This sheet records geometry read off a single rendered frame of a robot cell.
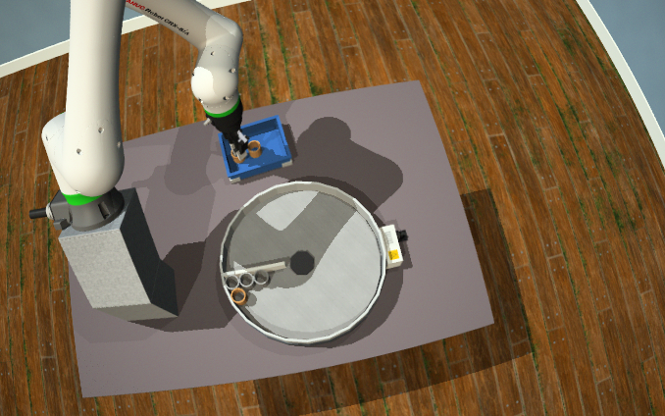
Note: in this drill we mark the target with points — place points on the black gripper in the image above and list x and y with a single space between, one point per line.
236 139

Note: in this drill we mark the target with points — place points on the blue open crate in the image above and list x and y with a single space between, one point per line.
274 150

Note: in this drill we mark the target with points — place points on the bronze bushing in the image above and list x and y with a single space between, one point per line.
235 159
258 152
234 292

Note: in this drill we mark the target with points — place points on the grey metal ring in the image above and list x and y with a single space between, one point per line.
228 279
244 275
258 273

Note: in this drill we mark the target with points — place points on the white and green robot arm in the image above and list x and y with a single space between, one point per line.
86 145

